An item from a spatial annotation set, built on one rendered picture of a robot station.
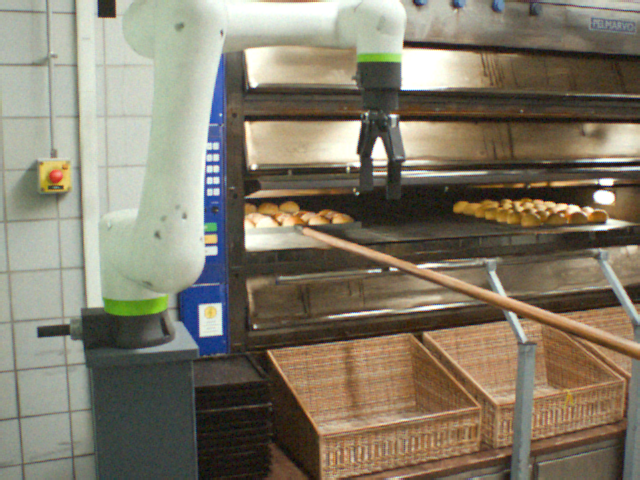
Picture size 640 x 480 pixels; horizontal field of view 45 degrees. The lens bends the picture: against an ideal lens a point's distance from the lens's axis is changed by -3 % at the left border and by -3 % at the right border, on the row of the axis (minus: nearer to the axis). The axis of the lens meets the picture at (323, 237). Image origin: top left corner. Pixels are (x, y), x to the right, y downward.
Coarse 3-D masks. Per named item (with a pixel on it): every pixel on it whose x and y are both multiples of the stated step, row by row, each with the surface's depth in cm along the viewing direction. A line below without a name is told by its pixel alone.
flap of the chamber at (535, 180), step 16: (464, 176) 270; (480, 176) 272; (496, 176) 275; (512, 176) 277; (528, 176) 280; (544, 176) 283; (560, 176) 286; (576, 176) 289; (592, 176) 292; (608, 176) 295; (624, 176) 298; (256, 192) 246; (272, 192) 249; (288, 192) 253; (304, 192) 257; (320, 192) 261; (336, 192) 266; (352, 192) 270; (368, 192) 273; (384, 192) 278
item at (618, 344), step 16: (320, 240) 282; (336, 240) 270; (368, 256) 247; (384, 256) 238; (416, 272) 219; (432, 272) 213; (448, 288) 205; (464, 288) 197; (480, 288) 193; (496, 304) 185; (512, 304) 179; (528, 304) 176; (544, 320) 168; (560, 320) 164; (592, 336) 154; (608, 336) 151; (624, 352) 147
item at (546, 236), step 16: (416, 240) 286; (432, 240) 286; (448, 240) 287; (464, 240) 290; (480, 240) 293; (496, 240) 296; (512, 240) 299; (528, 240) 302; (544, 240) 305; (560, 240) 308; (576, 240) 311; (256, 256) 259; (272, 256) 261; (288, 256) 264; (304, 256) 266; (320, 256) 268; (336, 256) 270; (352, 256) 273
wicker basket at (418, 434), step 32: (288, 352) 265; (320, 352) 269; (352, 352) 274; (384, 352) 278; (416, 352) 277; (288, 384) 244; (352, 384) 272; (384, 384) 276; (416, 384) 280; (448, 384) 259; (288, 416) 246; (320, 416) 266; (352, 416) 270; (384, 416) 273; (416, 416) 273; (448, 416) 238; (480, 416) 242; (320, 448) 222; (352, 448) 246; (384, 448) 231; (416, 448) 235; (448, 448) 240
